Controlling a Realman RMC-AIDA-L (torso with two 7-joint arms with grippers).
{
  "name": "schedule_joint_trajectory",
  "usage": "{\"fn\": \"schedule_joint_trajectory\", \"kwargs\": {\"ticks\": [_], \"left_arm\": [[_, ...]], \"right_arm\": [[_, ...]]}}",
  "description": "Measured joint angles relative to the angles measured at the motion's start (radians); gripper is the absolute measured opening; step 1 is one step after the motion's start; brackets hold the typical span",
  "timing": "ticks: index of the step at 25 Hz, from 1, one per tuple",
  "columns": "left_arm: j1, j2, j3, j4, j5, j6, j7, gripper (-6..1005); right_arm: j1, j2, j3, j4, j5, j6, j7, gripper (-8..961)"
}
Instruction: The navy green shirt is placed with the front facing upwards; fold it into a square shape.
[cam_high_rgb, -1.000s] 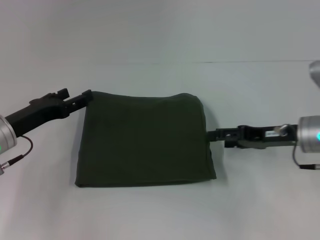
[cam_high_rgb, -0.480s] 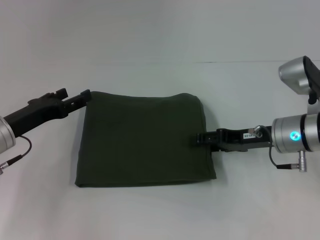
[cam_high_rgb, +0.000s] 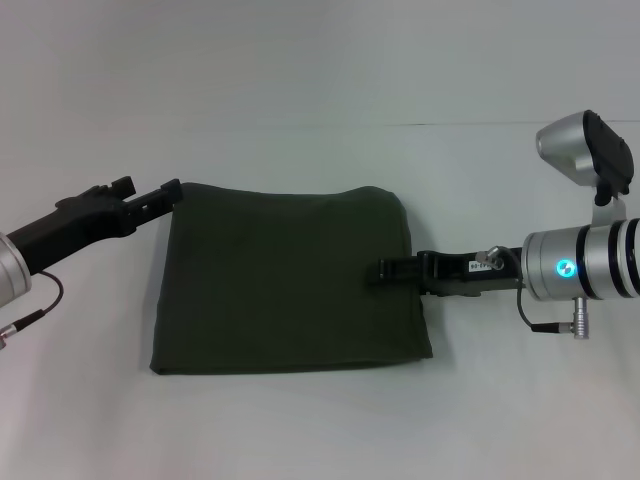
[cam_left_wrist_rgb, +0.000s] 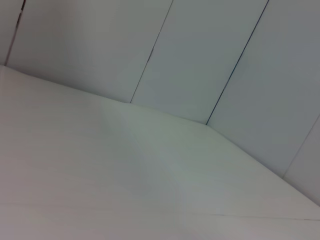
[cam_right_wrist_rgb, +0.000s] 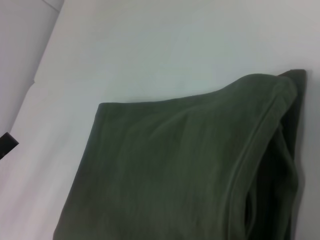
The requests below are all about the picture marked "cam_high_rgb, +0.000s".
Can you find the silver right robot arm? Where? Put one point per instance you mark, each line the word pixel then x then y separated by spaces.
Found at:
pixel 585 260

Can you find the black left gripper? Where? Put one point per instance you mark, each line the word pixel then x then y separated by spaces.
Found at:
pixel 75 225

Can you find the dark green FREE t-shirt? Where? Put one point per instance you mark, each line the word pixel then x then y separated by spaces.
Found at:
pixel 290 280

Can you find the small silver gripper plug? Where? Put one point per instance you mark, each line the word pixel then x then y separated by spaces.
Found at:
pixel 487 257

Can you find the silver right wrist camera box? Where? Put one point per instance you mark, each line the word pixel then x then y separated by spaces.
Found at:
pixel 585 150

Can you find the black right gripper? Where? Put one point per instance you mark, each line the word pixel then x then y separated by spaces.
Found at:
pixel 465 272

